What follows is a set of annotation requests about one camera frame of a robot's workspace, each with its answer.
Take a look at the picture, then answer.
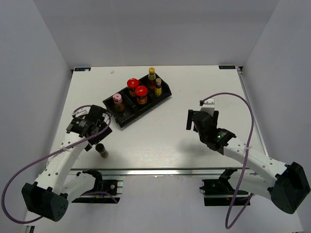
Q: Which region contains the black logo sticker right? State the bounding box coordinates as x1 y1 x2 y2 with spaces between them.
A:
218 65 236 69

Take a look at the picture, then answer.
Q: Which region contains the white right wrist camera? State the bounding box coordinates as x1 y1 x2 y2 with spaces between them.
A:
200 99 215 115

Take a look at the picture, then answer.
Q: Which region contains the black three-compartment organizer tray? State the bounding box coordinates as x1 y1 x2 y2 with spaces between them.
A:
103 75 172 128

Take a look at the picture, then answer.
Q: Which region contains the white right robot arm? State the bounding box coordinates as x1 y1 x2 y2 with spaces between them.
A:
186 110 311 214

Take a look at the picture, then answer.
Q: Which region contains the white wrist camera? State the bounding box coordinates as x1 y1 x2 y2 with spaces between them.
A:
200 99 215 115
71 107 88 118

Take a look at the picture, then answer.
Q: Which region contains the black logo sticker left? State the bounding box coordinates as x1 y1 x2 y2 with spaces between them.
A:
74 67 91 72

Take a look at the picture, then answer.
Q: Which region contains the black logo sticker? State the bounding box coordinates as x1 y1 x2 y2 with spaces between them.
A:
74 67 91 72
218 65 236 69

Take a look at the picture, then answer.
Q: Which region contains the pink-capped spice jar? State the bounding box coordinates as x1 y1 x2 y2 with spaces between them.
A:
113 93 125 113

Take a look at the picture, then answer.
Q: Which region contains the black-capped pepper jar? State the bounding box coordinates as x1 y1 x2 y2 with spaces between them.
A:
95 143 108 158

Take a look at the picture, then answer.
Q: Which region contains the yellow-capped red sauce bottle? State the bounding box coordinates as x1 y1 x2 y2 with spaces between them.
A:
148 67 156 90

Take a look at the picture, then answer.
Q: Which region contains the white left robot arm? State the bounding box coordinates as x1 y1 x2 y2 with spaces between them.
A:
21 105 112 222

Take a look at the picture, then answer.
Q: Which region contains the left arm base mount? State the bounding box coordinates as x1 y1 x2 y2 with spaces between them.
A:
73 169 123 204

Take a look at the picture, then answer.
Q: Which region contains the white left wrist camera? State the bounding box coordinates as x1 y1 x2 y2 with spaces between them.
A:
71 107 88 118

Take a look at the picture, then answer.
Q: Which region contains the small yellow-label bottle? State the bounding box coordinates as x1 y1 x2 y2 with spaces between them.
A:
155 78 162 98

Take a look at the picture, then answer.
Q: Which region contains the red-lidded sauce jar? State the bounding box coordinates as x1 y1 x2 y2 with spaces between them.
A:
135 85 148 105
127 78 139 97

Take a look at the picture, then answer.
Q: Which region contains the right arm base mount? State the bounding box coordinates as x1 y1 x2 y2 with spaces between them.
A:
199 167 241 207

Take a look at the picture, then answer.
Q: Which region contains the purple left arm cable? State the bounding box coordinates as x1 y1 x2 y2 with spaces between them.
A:
1 104 112 224

